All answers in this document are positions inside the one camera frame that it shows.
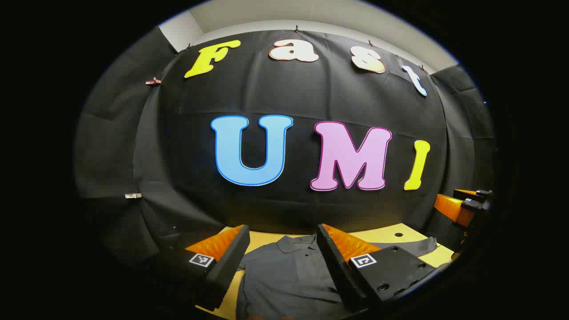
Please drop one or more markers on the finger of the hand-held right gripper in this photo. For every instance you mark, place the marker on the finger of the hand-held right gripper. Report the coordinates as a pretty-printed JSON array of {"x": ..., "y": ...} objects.
[
  {"x": 451, "y": 209},
  {"x": 464, "y": 193}
]

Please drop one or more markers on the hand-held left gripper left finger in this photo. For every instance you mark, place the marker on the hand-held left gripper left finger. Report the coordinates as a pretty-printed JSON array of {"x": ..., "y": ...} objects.
[{"x": 231, "y": 258}]

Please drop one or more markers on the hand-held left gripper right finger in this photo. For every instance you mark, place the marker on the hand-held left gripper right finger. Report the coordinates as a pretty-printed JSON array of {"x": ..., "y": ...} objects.
[{"x": 333, "y": 262}]

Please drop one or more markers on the grey polo shirt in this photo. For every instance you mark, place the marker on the grey polo shirt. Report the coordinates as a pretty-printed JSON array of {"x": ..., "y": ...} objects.
[{"x": 289, "y": 275}]

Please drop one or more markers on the white cloth clip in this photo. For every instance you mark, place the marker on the white cloth clip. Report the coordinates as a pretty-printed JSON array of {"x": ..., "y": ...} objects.
[{"x": 133, "y": 195}]

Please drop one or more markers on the black backdrop cloth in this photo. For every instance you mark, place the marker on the black backdrop cloth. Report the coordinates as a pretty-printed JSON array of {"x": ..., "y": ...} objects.
[{"x": 284, "y": 102}]

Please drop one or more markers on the red cloth clip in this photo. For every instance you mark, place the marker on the red cloth clip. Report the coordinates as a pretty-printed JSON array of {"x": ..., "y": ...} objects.
[{"x": 152, "y": 82}]

